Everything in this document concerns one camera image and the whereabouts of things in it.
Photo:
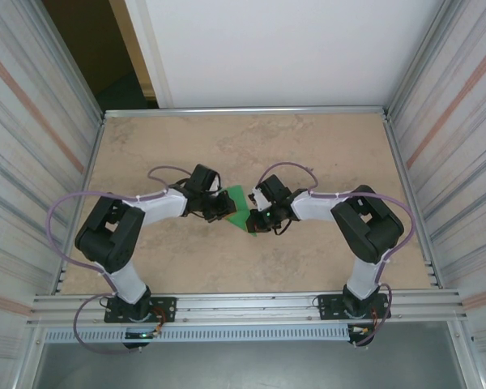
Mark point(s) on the green paper sheet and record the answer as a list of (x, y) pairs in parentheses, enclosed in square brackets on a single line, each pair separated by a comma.
[(238, 196)]

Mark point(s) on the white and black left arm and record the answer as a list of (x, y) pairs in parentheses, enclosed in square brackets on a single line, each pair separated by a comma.
[(109, 235)]

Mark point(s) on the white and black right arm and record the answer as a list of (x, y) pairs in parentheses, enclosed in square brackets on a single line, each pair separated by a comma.
[(368, 227)]

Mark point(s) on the grey metal sheet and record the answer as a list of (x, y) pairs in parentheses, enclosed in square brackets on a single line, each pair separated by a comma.
[(247, 364)]

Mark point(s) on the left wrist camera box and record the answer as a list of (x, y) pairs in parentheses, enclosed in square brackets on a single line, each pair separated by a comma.
[(215, 188)]

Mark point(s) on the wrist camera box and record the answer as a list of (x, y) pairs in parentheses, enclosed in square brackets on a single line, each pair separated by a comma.
[(215, 188), (260, 199)]

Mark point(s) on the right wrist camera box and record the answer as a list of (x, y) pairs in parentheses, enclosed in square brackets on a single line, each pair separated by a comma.
[(260, 199)]

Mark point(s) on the aluminium table edge rail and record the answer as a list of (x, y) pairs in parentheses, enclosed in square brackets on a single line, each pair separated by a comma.
[(247, 111)]

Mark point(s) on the wide aluminium mounting rail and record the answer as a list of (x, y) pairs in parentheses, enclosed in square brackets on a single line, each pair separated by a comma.
[(247, 310)]

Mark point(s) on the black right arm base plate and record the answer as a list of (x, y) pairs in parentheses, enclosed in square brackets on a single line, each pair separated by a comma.
[(328, 306)]

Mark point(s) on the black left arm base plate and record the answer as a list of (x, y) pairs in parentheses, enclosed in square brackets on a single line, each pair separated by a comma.
[(166, 308)]

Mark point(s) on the aluminium table side rail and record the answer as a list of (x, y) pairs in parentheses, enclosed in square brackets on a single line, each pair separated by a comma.
[(92, 162), (397, 162)]

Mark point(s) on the translucent corrugated enclosure panel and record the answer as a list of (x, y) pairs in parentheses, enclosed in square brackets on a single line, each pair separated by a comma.
[(461, 162), (24, 162)]

